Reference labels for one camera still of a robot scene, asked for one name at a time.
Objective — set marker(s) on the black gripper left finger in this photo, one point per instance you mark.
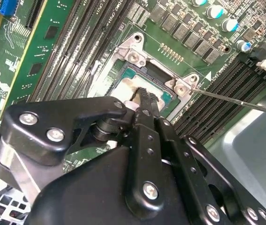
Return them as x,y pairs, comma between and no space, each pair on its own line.
76,110

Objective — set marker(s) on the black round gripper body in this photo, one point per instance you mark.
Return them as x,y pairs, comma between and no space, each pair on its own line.
81,194

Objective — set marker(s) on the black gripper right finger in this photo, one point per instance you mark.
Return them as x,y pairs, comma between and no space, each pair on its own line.
189,162

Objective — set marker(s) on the silver square CPU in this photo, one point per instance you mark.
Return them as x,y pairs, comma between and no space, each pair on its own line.
125,87

